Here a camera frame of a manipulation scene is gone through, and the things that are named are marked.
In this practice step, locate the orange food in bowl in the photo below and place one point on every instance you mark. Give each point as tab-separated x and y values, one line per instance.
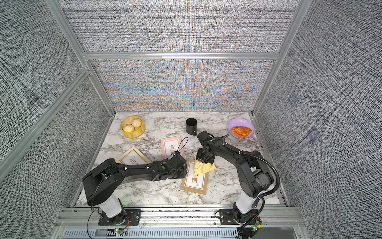
241	131

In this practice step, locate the pink picture frame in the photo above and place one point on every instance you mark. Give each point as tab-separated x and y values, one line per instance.
170	145

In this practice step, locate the aluminium front rail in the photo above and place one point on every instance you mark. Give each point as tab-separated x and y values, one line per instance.
181	222

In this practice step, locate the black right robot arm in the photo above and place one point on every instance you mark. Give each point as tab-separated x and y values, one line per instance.
258	178

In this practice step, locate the yellow bamboo steamer basket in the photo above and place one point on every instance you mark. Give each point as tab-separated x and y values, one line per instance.
138	131

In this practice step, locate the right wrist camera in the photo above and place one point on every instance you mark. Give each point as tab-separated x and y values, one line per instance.
204	137

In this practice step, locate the light wood picture frame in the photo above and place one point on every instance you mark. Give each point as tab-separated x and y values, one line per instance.
133	157

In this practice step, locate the purple bowl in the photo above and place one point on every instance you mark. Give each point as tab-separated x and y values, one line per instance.
241	122

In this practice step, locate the left steamed bun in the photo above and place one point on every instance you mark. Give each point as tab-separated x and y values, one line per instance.
128	128

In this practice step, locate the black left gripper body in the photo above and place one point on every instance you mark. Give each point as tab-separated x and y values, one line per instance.
180	175

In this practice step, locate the yellow microfibre cloth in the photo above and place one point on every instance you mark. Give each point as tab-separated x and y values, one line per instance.
202	168

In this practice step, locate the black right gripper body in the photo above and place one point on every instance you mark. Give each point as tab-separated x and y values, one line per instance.
202	156

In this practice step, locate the steamed bun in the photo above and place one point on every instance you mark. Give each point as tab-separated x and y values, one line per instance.
128	128
136	123

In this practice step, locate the black mug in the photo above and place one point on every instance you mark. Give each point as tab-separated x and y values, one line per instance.
191	126

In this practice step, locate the wooden picture frame deer print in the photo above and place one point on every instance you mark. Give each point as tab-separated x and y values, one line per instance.
193	182

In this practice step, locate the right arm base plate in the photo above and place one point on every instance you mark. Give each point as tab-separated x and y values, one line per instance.
227	216

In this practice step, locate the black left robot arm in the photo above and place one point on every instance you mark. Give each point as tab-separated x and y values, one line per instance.
101	182

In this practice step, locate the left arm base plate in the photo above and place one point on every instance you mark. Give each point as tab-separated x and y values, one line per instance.
126	217

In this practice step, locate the right steamed bun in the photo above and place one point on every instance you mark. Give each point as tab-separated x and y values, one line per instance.
136	123

